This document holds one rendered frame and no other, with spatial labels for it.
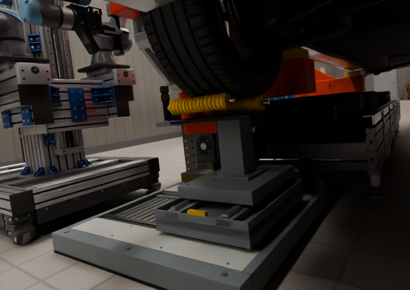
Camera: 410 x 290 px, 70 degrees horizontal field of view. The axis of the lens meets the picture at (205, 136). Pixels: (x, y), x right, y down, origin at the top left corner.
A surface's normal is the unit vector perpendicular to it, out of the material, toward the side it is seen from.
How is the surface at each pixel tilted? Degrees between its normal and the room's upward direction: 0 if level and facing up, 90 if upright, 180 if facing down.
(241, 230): 90
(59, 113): 90
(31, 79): 90
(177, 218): 90
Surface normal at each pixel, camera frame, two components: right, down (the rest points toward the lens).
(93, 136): 0.80, -0.04
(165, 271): -0.57, 0.13
